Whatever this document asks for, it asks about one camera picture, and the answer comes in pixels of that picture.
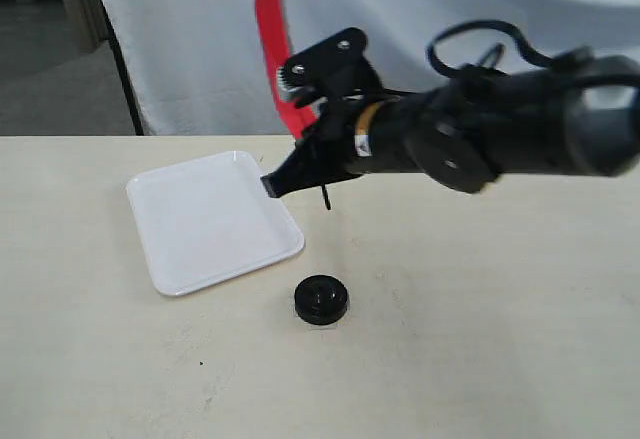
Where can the white backdrop cloth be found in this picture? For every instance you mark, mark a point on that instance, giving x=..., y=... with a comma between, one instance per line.
x=197, y=66

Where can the black round flag base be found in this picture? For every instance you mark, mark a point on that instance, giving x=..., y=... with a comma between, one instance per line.
x=321, y=300

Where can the red flag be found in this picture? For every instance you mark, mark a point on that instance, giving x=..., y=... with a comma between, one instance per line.
x=276, y=47

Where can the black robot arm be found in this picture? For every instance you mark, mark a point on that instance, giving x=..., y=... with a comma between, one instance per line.
x=573, y=114

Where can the black backdrop stand pole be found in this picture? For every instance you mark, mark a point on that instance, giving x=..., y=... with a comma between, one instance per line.
x=123, y=74

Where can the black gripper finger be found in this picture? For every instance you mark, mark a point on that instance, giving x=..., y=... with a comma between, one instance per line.
x=306, y=167
x=305, y=76

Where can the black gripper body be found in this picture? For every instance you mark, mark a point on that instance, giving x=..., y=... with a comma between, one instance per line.
x=350, y=136

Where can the white rectangular plastic tray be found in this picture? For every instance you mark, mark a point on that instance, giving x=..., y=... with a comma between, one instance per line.
x=208, y=220

